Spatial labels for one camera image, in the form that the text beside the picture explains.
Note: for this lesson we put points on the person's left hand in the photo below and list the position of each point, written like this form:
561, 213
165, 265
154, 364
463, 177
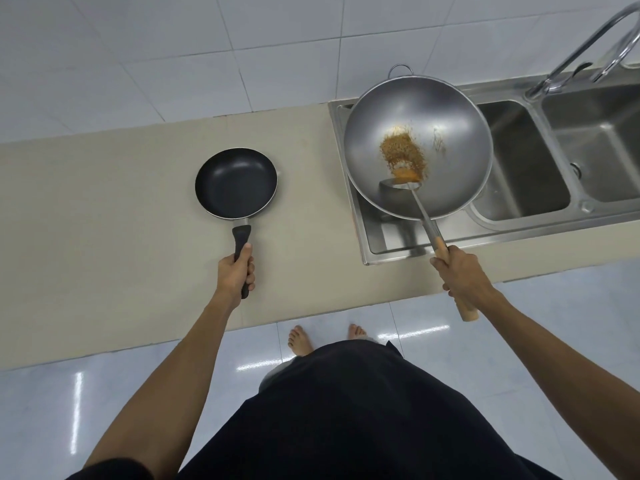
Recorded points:
229, 279

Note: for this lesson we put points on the person's right hand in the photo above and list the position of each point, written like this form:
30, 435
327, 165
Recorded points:
467, 277

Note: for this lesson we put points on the person's right thumb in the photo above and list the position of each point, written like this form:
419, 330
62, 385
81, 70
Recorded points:
439, 264

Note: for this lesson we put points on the person's left thumb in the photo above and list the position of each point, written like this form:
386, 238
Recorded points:
243, 255

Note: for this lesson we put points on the black frying pan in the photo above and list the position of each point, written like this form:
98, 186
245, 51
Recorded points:
236, 183

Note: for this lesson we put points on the person's left forearm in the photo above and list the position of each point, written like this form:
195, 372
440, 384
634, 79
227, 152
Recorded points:
175, 374

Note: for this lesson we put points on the person's right forearm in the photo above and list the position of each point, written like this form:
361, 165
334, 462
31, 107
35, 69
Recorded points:
565, 379

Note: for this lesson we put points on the person's left foot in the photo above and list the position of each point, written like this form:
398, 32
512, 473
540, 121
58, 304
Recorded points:
300, 340

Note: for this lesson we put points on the person's foot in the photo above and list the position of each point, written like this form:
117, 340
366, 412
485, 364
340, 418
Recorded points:
300, 340
357, 332

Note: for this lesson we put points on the person's right foot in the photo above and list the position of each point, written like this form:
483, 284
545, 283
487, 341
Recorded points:
357, 332

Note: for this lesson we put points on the brown fried food crumbs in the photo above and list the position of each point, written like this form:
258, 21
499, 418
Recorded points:
401, 153

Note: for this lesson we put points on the stainless steel double sink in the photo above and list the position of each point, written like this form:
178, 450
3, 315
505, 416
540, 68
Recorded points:
525, 159

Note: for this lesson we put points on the steel wok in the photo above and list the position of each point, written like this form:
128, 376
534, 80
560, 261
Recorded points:
440, 114

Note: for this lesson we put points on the sink drain strainer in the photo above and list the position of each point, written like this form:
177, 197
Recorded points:
576, 170

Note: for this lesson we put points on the person's black garment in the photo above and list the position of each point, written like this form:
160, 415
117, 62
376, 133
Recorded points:
360, 419

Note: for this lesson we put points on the chrome gooseneck faucet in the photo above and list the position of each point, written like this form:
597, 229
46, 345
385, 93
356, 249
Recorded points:
580, 52

